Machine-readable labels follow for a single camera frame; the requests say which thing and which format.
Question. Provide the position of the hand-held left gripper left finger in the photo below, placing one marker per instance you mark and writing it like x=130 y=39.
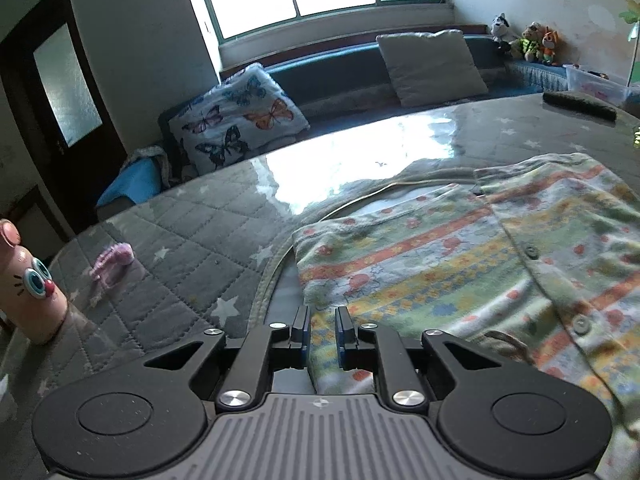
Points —
x=304 y=332

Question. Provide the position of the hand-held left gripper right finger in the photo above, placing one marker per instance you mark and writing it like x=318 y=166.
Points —
x=341 y=332

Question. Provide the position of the colourful patterned button shirt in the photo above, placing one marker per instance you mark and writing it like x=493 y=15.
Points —
x=425 y=260

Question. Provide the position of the round black table heater plate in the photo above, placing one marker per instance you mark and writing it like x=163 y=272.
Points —
x=286 y=287

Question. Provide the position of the pink hair scrunchie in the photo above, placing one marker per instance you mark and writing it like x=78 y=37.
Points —
x=112 y=260

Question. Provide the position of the blue cloth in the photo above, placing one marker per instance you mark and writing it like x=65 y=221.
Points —
x=130 y=185

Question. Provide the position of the white butterfly print pillow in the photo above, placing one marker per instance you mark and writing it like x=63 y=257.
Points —
x=235 y=115

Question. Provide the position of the blue window seat cushion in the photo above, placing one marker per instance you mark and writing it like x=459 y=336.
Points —
x=340 y=60

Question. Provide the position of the beige cat face cup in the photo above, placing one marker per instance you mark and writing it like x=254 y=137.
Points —
x=30 y=300

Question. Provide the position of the grey square pillow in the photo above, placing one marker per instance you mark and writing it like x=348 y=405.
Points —
x=432 y=67

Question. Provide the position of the black flat bar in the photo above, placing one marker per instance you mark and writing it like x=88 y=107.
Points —
x=580 y=105

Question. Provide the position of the dark wooden glass door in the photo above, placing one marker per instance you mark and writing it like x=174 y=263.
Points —
x=67 y=90

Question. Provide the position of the black and white husky plush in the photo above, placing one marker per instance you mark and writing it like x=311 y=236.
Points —
x=501 y=27

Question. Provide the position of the orange fox plush toy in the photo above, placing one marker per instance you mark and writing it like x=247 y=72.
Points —
x=550 y=45

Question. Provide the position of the clear plastic storage box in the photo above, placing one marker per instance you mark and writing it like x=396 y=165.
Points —
x=597 y=85

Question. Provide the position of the colourful paper pinwheel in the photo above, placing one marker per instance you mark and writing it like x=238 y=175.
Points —
x=631 y=16

